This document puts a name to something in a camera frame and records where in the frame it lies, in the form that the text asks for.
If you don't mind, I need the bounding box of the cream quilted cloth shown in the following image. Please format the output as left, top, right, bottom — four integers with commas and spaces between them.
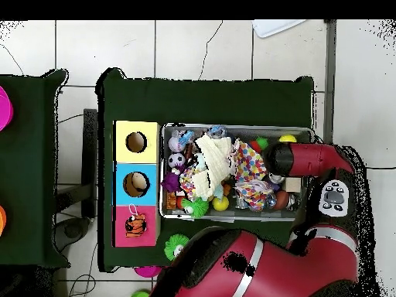
190, 133, 234, 201

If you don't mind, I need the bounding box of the small colourful dotted cloth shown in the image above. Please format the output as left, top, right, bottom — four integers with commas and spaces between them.
179, 166, 200, 199

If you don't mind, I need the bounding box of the large colourful dotted cloth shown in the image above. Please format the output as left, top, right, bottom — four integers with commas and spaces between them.
232, 138, 268, 183

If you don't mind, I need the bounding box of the pale patterned cloth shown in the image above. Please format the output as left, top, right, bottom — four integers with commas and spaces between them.
234, 179, 276, 212

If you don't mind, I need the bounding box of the green spiky ball with eyes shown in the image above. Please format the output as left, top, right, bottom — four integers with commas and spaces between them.
163, 233, 190, 262

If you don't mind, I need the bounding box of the orange striped plush tiger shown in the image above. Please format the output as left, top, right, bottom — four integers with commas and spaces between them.
124, 203, 148, 239

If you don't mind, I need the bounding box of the wooden box with three holes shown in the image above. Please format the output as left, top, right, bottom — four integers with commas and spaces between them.
111, 119, 162, 248

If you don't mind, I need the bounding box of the clear mesh bin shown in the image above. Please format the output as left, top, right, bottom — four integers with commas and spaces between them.
159, 123, 312, 223

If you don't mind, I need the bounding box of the dark green table cloth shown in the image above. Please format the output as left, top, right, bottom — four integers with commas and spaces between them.
94, 67, 316, 273
0, 68, 71, 269

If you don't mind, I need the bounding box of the multicolour spiky caterpillar toy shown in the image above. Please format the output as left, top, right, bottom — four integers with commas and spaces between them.
248, 136, 269, 154

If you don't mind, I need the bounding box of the brown toy football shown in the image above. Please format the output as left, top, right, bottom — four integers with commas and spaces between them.
273, 189, 290, 211

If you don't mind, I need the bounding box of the pale wooden block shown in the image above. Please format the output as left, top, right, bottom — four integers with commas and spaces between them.
284, 176, 302, 193

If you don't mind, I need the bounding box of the pink bowl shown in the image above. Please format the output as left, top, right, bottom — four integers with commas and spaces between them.
0, 84, 15, 132
134, 265, 163, 278

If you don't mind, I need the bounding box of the orange bowl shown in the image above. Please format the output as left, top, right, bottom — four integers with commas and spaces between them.
0, 204, 8, 237

